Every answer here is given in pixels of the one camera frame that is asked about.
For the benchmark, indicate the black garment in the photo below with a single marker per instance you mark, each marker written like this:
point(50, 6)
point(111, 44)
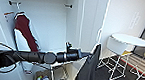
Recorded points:
point(87, 71)

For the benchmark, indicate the white clothes hanger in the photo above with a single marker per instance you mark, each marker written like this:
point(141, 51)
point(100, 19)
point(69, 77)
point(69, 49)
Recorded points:
point(100, 36)
point(20, 10)

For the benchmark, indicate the white inner shelf unit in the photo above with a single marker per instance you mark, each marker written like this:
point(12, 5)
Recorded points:
point(69, 69)

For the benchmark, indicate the brown cardboard box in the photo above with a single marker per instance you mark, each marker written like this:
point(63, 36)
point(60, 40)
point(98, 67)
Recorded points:
point(41, 72)

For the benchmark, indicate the white wardrobe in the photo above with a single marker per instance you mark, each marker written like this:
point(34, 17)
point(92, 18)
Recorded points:
point(49, 24)

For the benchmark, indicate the white round table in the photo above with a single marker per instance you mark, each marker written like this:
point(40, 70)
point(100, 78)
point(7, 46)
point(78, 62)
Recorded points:
point(130, 40)

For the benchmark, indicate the black wardrobe hook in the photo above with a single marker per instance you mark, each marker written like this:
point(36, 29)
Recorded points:
point(14, 3)
point(68, 6)

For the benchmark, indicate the maroon and white jacket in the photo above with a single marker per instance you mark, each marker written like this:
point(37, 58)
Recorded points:
point(24, 29)

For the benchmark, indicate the white orange paper label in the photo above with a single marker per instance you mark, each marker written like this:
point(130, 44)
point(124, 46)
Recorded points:
point(8, 15)

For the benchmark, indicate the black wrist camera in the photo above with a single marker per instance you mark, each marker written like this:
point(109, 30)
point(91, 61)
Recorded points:
point(68, 45)

